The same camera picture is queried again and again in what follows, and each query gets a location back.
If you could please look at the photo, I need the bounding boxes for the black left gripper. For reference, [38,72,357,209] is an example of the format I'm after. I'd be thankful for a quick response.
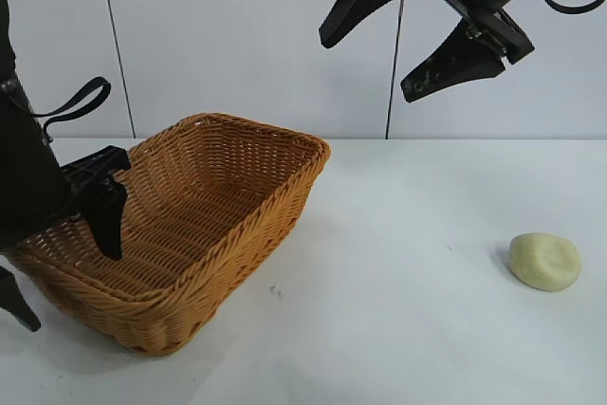
[0,75,132,333]

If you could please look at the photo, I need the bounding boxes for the brown woven wicker basket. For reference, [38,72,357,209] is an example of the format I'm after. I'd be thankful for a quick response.
[9,112,333,358]

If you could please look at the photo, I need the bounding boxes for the pale yellow egg yolk pastry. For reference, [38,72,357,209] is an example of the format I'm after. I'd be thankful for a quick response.
[508,231,582,293]

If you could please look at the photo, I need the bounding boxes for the left gripper black cable strap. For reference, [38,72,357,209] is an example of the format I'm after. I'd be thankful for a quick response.
[30,76,113,141]

